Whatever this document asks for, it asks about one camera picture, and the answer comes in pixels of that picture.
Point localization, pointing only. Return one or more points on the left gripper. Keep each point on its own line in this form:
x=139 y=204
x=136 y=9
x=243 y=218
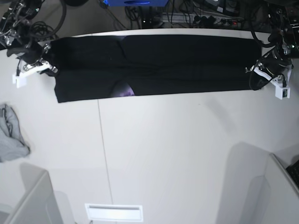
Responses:
x=276 y=62

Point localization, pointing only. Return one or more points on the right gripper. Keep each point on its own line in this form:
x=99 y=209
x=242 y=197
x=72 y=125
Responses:
x=31 y=53

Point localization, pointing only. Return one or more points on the black T-shirt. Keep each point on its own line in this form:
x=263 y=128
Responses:
x=97 y=67

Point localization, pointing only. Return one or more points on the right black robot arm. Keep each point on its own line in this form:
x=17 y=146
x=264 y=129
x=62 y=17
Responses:
x=20 y=36

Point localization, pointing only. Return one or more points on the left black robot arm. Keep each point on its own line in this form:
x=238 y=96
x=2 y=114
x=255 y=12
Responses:
x=283 y=16

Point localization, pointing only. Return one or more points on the blue box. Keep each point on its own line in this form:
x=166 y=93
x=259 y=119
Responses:
x=142 y=3

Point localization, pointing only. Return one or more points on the grey crumpled garment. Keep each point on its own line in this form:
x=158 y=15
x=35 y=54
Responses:
x=12 y=143

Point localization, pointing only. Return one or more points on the white power strip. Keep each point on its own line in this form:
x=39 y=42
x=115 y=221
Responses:
x=201 y=20

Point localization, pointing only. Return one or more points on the black keyboard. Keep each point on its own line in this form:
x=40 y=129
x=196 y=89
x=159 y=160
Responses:
x=293 y=171

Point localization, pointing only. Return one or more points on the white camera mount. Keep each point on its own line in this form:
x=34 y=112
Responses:
x=280 y=81
x=19 y=78

